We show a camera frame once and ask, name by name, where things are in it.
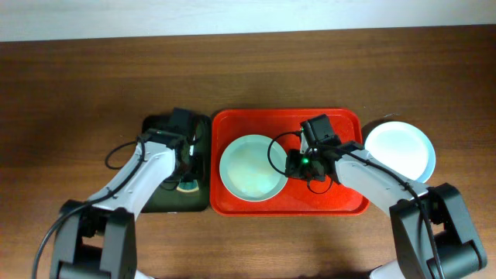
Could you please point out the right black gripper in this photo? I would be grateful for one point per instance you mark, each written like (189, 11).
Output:
(296, 166)

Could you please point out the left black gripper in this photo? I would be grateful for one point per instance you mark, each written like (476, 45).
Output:
(187, 167)

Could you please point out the green yellow sponge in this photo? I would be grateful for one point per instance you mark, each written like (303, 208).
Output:
(187, 186)

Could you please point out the mint green plate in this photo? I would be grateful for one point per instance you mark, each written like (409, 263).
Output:
(251, 168)

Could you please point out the light blue plate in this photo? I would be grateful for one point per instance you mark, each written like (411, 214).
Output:
(402, 147)

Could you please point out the white plate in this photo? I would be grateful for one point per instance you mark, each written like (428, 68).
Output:
(425, 176)

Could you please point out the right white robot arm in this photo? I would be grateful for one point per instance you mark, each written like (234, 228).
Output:
(434, 236)

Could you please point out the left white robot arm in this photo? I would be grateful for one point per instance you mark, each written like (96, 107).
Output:
(96, 238)

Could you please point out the dark green tray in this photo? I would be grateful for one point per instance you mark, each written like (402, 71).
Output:
(166, 198)

